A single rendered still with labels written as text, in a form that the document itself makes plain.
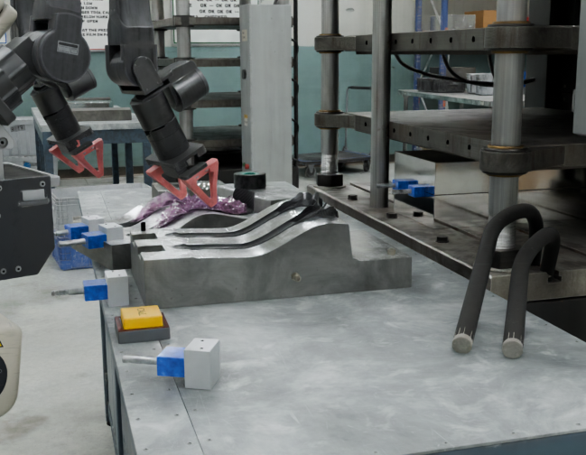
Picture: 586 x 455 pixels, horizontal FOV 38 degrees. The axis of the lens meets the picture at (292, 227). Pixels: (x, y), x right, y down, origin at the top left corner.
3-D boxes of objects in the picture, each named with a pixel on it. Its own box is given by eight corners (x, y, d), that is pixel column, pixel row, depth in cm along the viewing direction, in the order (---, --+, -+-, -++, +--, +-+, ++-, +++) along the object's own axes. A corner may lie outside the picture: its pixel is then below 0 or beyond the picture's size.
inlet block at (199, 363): (117, 384, 114) (115, 346, 113) (130, 370, 119) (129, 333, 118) (210, 390, 112) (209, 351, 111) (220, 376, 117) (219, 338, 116)
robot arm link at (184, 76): (104, 62, 135) (129, 62, 129) (160, 30, 140) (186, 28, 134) (137, 127, 141) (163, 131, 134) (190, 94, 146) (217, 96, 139)
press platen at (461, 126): (499, 237, 171) (503, 150, 167) (311, 161, 293) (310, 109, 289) (825, 214, 193) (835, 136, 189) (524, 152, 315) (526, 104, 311)
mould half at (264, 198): (112, 271, 173) (110, 218, 171) (70, 247, 195) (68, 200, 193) (313, 241, 200) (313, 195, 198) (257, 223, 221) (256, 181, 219)
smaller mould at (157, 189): (158, 216, 232) (157, 190, 230) (152, 207, 246) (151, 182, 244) (230, 212, 237) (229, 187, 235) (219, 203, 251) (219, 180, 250)
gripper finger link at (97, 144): (104, 165, 180) (82, 127, 175) (119, 169, 174) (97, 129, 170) (78, 182, 177) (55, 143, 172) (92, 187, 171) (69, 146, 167)
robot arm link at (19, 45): (-9, 56, 123) (4, 56, 119) (42, 14, 127) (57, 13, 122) (32, 106, 128) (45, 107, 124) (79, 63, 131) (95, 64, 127)
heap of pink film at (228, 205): (157, 233, 181) (155, 198, 180) (125, 220, 196) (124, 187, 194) (261, 220, 195) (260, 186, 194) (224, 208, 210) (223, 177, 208)
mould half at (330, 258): (145, 310, 147) (143, 234, 144) (131, 273, 172) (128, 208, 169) (411, 287, 160) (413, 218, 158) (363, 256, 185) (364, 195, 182)
